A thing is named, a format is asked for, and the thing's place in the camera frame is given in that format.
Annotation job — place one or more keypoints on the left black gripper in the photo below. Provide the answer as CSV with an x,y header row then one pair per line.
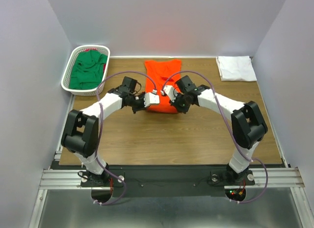
x,y
142,106

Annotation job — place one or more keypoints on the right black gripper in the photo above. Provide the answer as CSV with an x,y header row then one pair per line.
x,y
184,110

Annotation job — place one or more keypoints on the orange t shirt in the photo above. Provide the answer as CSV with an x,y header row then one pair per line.
x,y
160,72

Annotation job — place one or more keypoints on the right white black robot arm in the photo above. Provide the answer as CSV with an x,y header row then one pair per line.
x,y
244,121

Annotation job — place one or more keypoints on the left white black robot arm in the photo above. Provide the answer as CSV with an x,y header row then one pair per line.
x,y
83,128

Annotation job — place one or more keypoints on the green t shirt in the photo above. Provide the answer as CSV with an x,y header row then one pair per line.
x,y
81,80

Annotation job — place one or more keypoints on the folded white t shirt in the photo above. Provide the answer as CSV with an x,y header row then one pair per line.
x,y
236,68

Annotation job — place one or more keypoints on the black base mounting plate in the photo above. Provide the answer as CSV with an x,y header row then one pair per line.
x,y
168,181

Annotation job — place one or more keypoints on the white plastic laundry basket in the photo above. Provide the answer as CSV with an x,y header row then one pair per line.
x,y
65,81

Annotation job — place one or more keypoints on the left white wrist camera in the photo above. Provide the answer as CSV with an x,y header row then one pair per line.
x,y
151,99

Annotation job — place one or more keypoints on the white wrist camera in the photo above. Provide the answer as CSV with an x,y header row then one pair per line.
x,y
169,91
151,99

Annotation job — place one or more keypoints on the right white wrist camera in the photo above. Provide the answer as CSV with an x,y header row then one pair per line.
x,y
169,91

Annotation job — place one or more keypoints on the aluminium frame rail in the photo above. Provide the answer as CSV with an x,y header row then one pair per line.
x,y
277,200

